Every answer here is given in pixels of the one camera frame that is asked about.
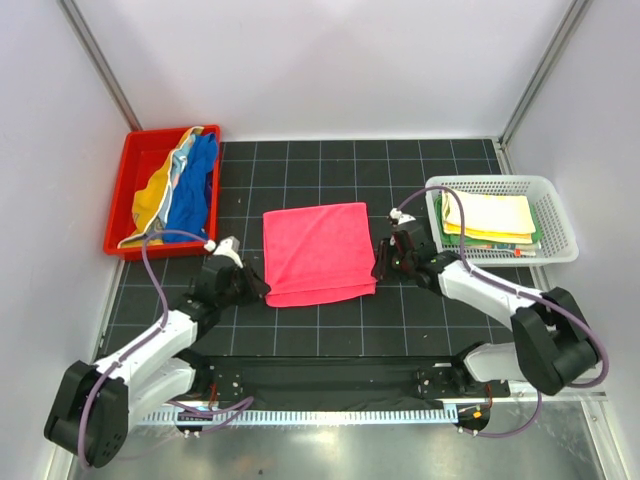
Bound rabbit print towel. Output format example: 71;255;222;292
466;241;541;258

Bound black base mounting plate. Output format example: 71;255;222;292
206;356;510;412

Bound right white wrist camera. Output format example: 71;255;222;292
388;208;416;231

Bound green towel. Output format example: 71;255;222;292
434;194;543;244

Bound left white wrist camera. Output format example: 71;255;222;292
203;236;243;268

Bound pink towel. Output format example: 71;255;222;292
263;202;376;308

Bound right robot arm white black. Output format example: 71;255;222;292
372;220;608;396

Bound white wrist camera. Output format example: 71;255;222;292
388;208;416;231
203;236;243;268

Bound red plastic bin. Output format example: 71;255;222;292
104;125;222;261

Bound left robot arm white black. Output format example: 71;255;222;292
44;255;270;468

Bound orange mustard towel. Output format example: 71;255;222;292
118;126;205;248

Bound right aluminium frame post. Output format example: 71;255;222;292
499;0;592;150

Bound blue towel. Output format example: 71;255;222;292
162;133;219;244

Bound slotted white cable duct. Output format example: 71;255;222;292
138;404;458;428

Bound aluminium frame post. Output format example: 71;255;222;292
499;0;592;150
58;0;142;131

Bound white perforated plastic basket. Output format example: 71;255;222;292
426;175;579;267

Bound yellow towel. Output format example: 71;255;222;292
441;191;536;236

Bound left aluminium frame post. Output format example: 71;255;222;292
58;0;142;131

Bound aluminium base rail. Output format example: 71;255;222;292
493;382;608;402

